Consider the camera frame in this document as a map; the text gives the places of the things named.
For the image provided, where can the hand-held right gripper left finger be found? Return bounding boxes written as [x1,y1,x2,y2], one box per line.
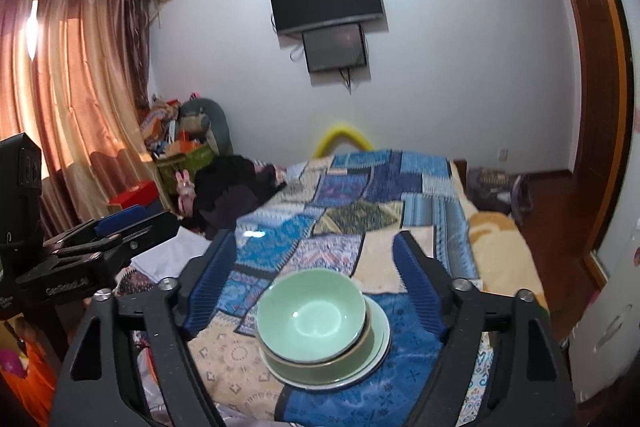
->
[50,229,238,427]

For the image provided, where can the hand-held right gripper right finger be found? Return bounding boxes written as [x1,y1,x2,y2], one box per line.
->
[392,231,573,427]

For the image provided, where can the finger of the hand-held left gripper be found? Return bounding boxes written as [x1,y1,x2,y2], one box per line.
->
[47,211,181,268]
[45,204,146,253]

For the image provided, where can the green bowl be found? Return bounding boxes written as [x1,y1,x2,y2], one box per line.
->
[256,269,368,355]

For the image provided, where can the white plate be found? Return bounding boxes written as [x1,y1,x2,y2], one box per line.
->
[265,299,392,392]

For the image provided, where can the person's orange sleeved left forearm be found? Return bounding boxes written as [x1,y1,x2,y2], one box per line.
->
[0,317,58,413]

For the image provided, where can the red box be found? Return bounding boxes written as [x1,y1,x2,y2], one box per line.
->
[107,181,161,210]

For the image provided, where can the white cloth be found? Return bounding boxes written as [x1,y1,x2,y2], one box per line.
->
[131,227,212,283]

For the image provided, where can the pink bunny toy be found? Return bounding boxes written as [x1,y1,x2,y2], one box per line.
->
[174,169,196,215]

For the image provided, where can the green storage box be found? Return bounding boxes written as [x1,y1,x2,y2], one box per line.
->
[157,144,216,195]

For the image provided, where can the black clothes pile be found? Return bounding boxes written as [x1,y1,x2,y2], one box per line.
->
[192,155,288,240]

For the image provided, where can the cream orange fleece blanket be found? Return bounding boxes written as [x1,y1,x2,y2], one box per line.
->
[450,159,551,425]

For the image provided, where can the orange brown curtains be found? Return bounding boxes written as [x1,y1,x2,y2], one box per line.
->
[0,0,153,238]

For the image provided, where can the colourful clutter pile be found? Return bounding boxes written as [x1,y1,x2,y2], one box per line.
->
[140,94,201,158]

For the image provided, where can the blue patchwork blanket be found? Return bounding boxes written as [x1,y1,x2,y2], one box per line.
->
[120,148,493,427]

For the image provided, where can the grey patterned bag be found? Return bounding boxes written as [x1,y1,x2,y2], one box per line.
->
[467,167,531,225]

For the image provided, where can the yellow foam arch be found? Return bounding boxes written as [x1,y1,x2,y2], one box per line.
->
[312,123,373,160]

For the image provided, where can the white suitcase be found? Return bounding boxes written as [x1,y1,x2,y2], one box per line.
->
[567,217,640,405]

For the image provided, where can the white wardrobe door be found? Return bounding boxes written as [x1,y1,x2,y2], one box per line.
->
[590,0,640,288]

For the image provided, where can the small black monitor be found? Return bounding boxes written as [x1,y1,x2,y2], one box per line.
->
[301,22,369,75]

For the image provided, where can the wooden door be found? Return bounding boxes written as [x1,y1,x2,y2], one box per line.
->
[555,0,633,283]

